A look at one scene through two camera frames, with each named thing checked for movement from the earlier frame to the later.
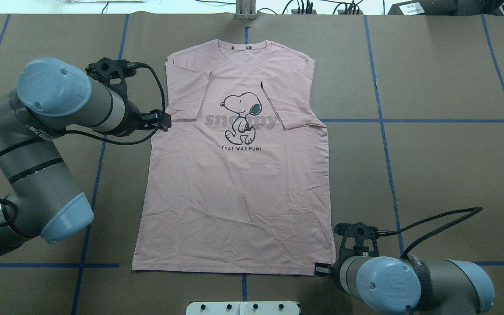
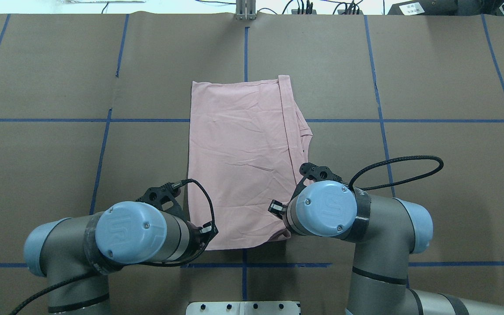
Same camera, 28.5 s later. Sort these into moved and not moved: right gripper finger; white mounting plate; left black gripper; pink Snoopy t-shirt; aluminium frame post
Moved: right gripper finger; pink Snoopy t-shirt; left black gripper
Not moved: white mounting plate; aluminium frame post
